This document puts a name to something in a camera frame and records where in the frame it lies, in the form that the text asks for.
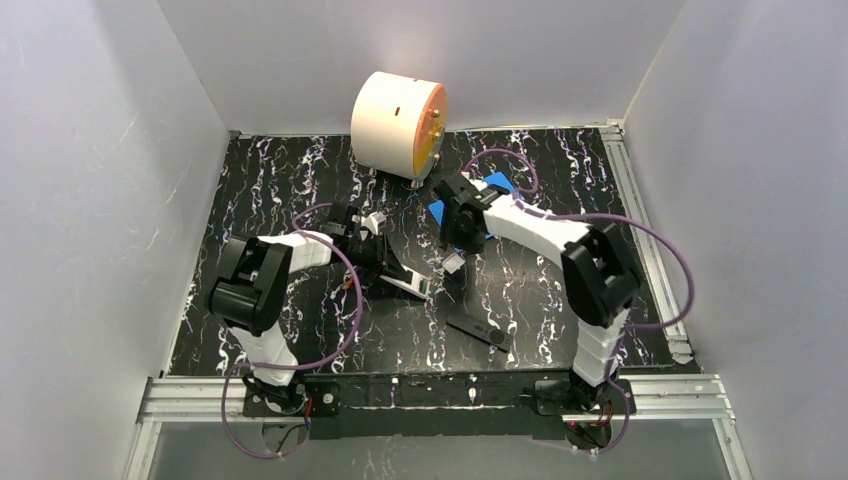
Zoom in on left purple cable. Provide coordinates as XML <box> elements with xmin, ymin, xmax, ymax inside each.
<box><xmin>220</xmin><ymin>201</ymin><xmax>366</xmax><ymax>460</ymax></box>

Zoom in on white cylinder orange face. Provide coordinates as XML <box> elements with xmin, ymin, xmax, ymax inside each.
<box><xmin>350</xmin><ymin>71</ymin><xmax>449</xmax><ymax>189</ymax></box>

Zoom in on blue foam pad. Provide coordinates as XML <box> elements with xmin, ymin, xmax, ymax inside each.
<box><xmin>433</xmin><ymin>173</ymin><xmax>509</xmax><ymax>239</ymax></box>

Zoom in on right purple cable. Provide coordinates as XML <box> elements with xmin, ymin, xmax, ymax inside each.
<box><xmin>460</xmin><ymin>148</ymin><xmax>697</xmax><ymax>455</ymax></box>

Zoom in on purple cable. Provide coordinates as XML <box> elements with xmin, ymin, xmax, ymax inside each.
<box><xmin>460</xmin><ymin>148</ymin><xmax>697</xmax><ymax>455</ymax></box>
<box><xmin>220</xmin><ymin>201</ymin><xmax>366</xmax><ymax>460</ymax></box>

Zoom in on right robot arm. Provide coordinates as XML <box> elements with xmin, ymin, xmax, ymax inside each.
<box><xmin>434</xmin><ymin>173</ymin><xmax>643</xmax><ymax>394</ymax></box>

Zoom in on white battery cover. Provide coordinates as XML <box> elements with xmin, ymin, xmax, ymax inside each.
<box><xmin>442</xmin><ymin>252</ymin><xmax>465</xmax><ymax>274</ymax></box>

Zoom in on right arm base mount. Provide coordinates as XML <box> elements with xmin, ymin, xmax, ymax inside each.
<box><xmin>529</xmin><ymin>378</ymin><xmax>637</xmax><ymax>416</ymax></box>

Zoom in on white remote control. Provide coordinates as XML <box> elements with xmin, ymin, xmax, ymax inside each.
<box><xmin>379</xmin><ymin>268</ymin><xmax>431</xmax><ymax>300</ymax></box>

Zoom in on black remote control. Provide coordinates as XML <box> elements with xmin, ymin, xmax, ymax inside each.
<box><xmin>446</xmin><ymin>312</ymin><xmax>513</xmax><ymax>352</ymax></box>

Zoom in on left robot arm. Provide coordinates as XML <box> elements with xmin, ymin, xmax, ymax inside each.
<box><xmin>206</xmin><ymin>202</ymin><xmax>416</xmax><ymax>387</ymax></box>

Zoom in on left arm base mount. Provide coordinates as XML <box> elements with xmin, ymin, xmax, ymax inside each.
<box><xmin>242</xmin><ymin>375</ymin><xmax>341</xmax><ymax>419</ymax></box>

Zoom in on aluminium frame rail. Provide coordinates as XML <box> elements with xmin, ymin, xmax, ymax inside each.
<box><xmin>599</xmin><ymin>119</ymin><xmax>752</xmax><ymax>479</ymax></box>

